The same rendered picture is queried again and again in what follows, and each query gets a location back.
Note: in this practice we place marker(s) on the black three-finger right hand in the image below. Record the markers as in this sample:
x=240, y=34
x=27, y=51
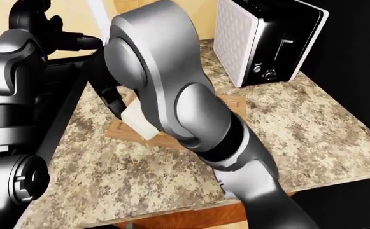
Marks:
x=113, y=99

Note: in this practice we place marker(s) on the black three-finger left hand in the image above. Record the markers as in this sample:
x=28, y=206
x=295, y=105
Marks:
x=28, y=16

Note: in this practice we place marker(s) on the pale wedge of cheese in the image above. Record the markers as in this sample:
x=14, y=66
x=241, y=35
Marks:
x=137, y=119

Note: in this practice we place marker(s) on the black stovetop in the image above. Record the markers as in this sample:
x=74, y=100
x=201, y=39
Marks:
x=65, y=100

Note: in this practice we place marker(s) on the wooden cutting board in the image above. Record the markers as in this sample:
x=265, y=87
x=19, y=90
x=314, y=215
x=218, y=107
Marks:
x=159, y=142

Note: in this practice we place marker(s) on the wooden base cabinet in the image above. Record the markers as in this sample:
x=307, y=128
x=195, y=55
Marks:
x=191, y=215

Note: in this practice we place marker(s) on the black and white toaster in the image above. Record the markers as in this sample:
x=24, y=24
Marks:
x=254, y=43

